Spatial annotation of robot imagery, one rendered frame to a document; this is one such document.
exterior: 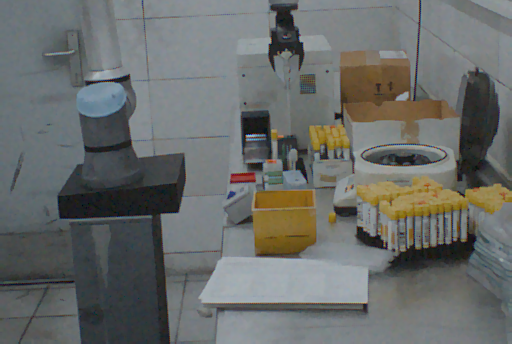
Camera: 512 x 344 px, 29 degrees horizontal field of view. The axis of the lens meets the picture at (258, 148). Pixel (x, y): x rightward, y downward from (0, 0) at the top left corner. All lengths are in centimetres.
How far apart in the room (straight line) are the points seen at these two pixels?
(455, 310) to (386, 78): 153
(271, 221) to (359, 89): 125
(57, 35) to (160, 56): 43
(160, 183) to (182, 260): 204
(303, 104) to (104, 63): 64
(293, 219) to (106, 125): 56
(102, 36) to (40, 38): 168
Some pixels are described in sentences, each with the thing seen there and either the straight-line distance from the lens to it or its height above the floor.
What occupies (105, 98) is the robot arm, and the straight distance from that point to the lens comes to 232.
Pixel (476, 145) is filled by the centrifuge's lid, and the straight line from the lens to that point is 220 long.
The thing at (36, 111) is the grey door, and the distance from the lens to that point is 418.
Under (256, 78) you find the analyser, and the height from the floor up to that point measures 110.
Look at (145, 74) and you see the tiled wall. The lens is 414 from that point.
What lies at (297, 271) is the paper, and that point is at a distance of 190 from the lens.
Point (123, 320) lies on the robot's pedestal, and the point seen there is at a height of 61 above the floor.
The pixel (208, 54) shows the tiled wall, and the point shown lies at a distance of 411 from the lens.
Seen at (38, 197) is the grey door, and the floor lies 40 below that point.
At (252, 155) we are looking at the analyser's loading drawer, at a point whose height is 92.
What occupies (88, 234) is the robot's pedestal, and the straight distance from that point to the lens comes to 237.
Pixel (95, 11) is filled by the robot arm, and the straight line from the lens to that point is 244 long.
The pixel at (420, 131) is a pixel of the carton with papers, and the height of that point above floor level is 99.
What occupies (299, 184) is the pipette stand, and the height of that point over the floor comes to 97.
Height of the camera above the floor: 159
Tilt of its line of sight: 14 degrees down
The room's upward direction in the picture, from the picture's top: 3 degrees counter-clockwise
